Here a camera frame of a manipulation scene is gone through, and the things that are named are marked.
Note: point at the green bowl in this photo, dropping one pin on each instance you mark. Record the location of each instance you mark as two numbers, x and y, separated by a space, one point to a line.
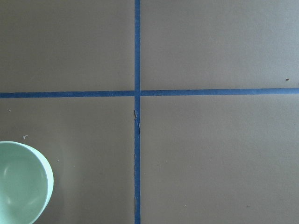
26 183

